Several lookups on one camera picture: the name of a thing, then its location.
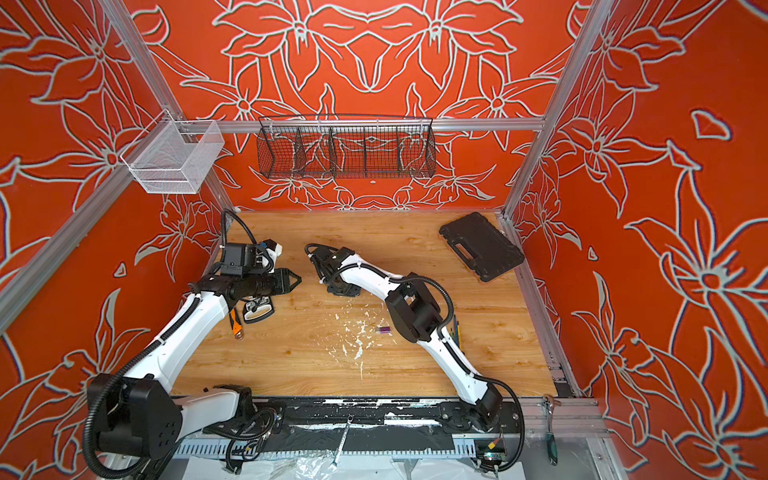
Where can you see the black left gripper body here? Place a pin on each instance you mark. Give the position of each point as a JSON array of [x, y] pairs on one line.
[[260, 283]]

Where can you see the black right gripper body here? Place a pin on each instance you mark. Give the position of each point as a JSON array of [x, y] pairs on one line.
[[321, 261]]

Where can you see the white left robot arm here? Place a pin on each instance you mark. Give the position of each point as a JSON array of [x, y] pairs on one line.
[[134, 423]]

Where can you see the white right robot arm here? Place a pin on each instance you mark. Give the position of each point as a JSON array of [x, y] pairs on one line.
[[421, 311]]

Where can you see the black plastic tool case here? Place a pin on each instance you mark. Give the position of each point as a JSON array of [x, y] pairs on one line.
[[483, 248]]

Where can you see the orange handled tool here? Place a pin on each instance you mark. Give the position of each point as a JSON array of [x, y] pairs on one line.
[[236, 323]]

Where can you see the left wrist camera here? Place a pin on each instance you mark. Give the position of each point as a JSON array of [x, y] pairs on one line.
[[269, 250]]

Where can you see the black wire mesh basket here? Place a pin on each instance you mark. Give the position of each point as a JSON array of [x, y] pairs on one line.
[[351, 147]]

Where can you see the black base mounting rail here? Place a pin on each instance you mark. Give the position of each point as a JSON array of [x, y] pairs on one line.
[[405, 427]]

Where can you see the white wire mesh basket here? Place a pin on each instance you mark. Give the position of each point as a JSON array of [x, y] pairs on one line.
[[167, 157]]

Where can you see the green handled screwdriver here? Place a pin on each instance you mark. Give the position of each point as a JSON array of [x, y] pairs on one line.
[[549, 404]]

